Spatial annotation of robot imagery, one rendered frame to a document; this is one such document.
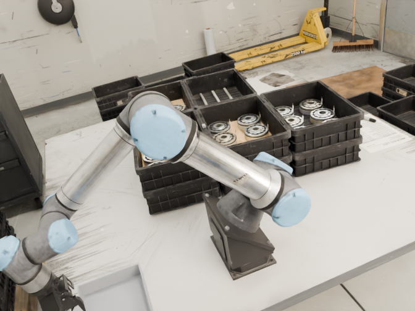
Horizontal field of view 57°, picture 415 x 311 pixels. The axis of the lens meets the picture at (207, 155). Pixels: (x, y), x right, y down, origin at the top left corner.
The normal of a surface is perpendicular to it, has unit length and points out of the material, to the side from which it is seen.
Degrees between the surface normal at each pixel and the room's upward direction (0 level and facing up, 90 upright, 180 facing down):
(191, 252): 0
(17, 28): 90
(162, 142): 80
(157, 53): 90
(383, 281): 0
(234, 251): 90
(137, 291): 0
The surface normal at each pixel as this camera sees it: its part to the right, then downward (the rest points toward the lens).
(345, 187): -0.15, -0.83
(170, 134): 0.14, 0.35
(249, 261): 0.33, 0.46
